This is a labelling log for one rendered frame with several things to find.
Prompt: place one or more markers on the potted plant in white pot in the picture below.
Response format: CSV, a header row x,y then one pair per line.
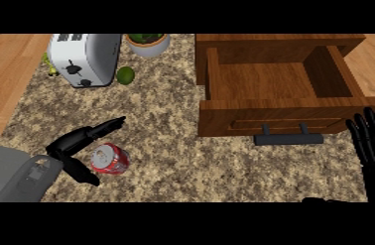
x,y
149,44

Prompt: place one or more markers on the white toaster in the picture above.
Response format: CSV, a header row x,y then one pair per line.
x,y
87,59

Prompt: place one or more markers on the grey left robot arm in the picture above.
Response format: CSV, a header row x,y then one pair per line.
x,y
25,176

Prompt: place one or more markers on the wooden drawer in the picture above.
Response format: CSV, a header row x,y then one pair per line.
x,y
283,97

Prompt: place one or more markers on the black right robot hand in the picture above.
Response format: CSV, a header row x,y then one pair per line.
x,y
364,141

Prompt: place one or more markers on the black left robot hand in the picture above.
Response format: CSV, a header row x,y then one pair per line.
x,y
78,142

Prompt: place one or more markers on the red soda can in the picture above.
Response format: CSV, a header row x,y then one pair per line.
x,y
110,158

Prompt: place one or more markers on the wooden cabinet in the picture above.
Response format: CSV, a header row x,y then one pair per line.
x,y
274,49

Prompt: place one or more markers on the green avocado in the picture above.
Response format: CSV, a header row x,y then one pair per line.
x,y
126,75

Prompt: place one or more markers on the yellow-green vegetable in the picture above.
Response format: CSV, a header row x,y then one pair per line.
x,y
50,65

